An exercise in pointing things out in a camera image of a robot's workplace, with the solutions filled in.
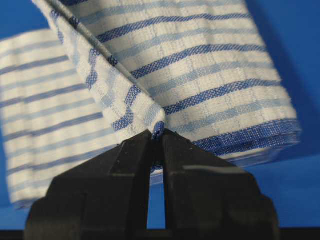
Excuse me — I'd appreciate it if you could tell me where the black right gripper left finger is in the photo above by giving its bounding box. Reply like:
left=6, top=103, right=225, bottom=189
left=24, top=131, right=151, bottom=240

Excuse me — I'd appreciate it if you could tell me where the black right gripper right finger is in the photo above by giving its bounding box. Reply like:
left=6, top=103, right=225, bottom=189
left=162, top=130, right=280, bottom=240

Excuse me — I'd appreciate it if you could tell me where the white blue striped towel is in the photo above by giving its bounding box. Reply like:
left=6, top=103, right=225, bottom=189
left=0, top=0, right=305, bottom=210

